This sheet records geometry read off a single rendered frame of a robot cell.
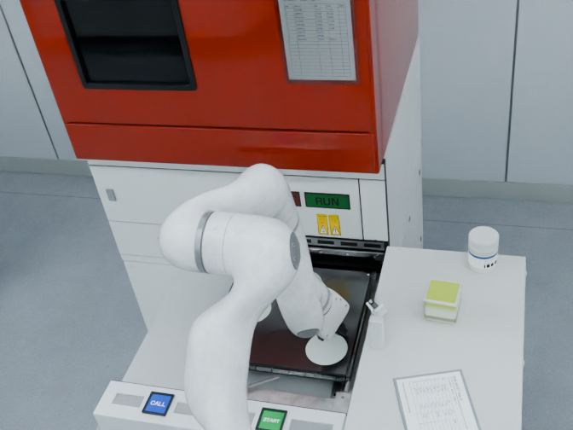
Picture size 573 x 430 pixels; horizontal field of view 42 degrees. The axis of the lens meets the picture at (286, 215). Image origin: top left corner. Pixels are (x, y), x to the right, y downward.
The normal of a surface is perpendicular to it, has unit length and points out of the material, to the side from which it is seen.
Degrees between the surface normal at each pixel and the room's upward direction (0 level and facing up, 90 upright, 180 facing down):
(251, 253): 49
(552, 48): 90
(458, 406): 0
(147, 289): 90
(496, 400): 0
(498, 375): 0
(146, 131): 90
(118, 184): 90
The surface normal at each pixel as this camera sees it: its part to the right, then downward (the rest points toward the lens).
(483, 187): -0.25, 0.62
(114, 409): -0.13, -0.78
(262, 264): -0.23, -0.10
